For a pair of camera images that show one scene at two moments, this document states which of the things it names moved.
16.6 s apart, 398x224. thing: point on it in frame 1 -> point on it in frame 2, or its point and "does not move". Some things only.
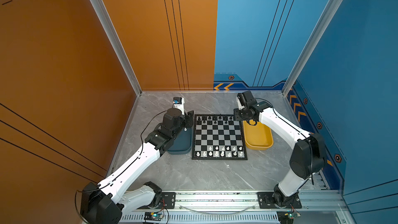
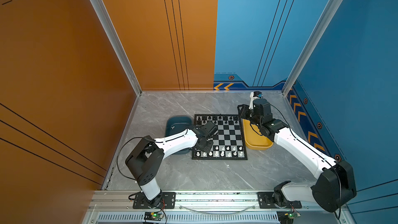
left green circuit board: x=153 y=215 does not move
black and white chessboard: x=218 y=137 does not move
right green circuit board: x=290 y=215 does not move
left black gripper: x=188 y=119 -> x=208 y=149
